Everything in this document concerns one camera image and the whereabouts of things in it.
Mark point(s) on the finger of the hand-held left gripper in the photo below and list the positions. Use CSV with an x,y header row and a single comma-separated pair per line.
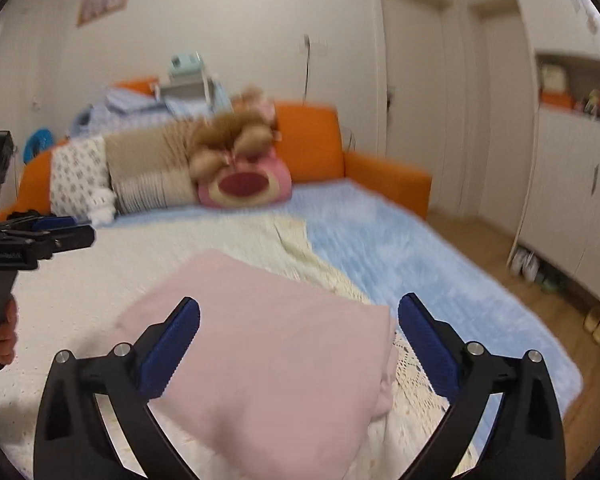
x,y
70,240
50,222

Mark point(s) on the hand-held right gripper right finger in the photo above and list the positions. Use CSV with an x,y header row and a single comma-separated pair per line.
x,y
427,345

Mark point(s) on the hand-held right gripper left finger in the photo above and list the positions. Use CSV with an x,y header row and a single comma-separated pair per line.
x,y
172,350

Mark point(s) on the pink hooded jacket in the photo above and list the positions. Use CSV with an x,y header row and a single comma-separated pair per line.
x,y
280,360

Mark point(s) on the person's left hand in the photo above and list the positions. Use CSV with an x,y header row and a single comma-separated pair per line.
x,y
6,342

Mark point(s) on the white plush sheep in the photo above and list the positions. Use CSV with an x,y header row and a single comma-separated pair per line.
x,y
102,205

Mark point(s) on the floral print pillow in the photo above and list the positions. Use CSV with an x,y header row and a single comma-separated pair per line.
x,y
80,175

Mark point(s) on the white daisy blanket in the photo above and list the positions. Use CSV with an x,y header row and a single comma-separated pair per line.
x,y
130,260

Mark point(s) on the beige patchwork pillow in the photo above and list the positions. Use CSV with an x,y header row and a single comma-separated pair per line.
x,y
145,170

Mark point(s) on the white shoe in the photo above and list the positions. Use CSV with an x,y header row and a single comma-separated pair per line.
x,y
517,261
531,267

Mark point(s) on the dark green shoes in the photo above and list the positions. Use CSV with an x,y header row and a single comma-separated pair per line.
x,y
552,284

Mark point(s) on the blue plaid quilt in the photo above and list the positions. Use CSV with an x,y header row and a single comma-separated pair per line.
x,y
125,105

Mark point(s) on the pink bear plush cushion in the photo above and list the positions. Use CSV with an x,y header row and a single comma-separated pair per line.
x,y
245,185

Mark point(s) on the white projector stand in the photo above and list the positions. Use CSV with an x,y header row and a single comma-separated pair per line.
x,y
190,91

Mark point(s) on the brown teddy bear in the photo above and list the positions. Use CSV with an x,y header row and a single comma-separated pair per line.
x,y
230,132

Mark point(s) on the mint green projector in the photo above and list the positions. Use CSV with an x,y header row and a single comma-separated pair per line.
x,y
185,66

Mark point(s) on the small bear with party hat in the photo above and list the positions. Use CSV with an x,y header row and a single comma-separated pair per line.
x,y
250,100

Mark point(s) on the white door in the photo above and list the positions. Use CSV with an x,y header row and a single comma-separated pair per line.
x,y
412,75
502,110

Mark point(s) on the orange box in cabinet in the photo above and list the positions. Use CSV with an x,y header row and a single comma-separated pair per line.
x,y
557,100

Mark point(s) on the figurines on cabinet shelf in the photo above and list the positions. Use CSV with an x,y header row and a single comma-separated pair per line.
x,y
597,102

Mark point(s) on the white box in cabinet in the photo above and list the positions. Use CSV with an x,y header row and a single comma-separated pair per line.
x,y
555,77

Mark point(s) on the white wall cabinet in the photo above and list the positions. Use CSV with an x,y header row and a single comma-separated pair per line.
x,y
565,185

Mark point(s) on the orange bed frame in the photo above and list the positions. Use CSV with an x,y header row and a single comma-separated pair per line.
x,y
310,145

